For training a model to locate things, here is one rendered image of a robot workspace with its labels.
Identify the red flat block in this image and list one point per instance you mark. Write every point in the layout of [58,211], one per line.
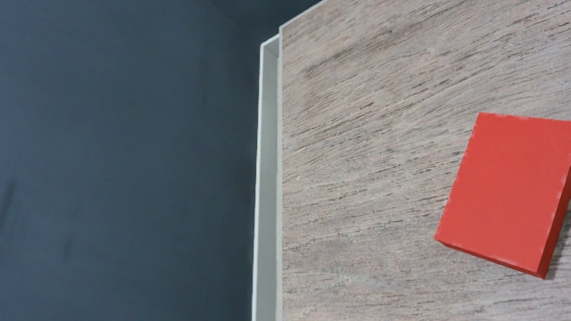
[511,193]

